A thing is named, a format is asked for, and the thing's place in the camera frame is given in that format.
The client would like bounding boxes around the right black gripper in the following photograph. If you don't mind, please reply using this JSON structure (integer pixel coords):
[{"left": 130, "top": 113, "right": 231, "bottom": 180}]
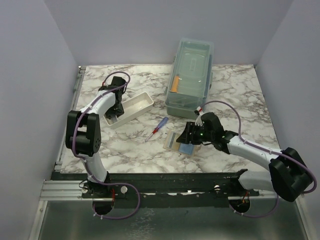
[{"left": 176, "top": 121, "right": 214, "bottom": 145}]

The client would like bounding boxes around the gold credit card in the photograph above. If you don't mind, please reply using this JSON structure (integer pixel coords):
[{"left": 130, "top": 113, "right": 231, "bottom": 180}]
[{"left": 165, "top": 131, "right": 180, "bottom": 151}]

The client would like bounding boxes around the white rectangular plastic tray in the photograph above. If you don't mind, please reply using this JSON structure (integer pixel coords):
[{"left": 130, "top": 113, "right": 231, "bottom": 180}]
[{"left": 104, "top": 92, "right": 154, "bottom": 129}]

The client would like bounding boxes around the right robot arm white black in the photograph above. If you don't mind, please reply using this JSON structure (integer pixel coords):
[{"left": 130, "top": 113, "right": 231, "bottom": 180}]
[{"left": 176, "top": 112, "right": 314, "bottom": 202}]

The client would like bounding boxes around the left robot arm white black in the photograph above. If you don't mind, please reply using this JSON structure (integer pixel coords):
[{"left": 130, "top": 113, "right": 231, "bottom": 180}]
[{"left": 65, "top": 76, "right": 128, "bottom": 198}]

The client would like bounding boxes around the stack of cards in tray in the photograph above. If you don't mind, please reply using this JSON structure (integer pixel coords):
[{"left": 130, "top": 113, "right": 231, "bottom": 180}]
[{"left": 106, "top": 116, "right": 118, "bottom": 125}]

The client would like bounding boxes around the blue red screwdriver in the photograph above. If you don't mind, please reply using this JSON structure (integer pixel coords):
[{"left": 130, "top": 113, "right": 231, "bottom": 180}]
[{"left": 144, "top": 117, "right": 169, "bottom": 143}]

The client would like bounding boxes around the orange tool inside toolbox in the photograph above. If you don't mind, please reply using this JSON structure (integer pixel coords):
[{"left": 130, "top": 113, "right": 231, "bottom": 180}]
[{"left": 170, "top": 75, "right": 180, "bottom": 93}]

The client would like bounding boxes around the translucent green plastic toolbox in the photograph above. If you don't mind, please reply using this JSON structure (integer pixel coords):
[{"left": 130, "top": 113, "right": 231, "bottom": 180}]
[{"left": 164, "top": 38, "right": 214, "bottom": 120}]

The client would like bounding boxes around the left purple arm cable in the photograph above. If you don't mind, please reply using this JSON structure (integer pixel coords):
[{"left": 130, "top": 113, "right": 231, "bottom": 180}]
[{"left": 72, "top": 71, "right": 141, "bottom": 221}]

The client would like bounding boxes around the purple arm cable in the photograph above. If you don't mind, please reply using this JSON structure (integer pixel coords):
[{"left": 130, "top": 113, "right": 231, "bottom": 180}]
[
  {"left": 194, "top": 100, "right": 318, "bottom": 218},
  {"left": 72, "top": 71, "right": 141, "bottom": 221}
]

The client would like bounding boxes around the aluminium frame rail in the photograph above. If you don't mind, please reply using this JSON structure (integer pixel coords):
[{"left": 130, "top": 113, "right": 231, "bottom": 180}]
[{"left": 28, "top": 65, "right": 87, "bottom": 240}]

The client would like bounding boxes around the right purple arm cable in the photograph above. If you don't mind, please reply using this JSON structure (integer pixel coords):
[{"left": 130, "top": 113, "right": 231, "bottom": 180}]
[{"left": 194, "top": 100, "right": 318, "bottom": 218}]

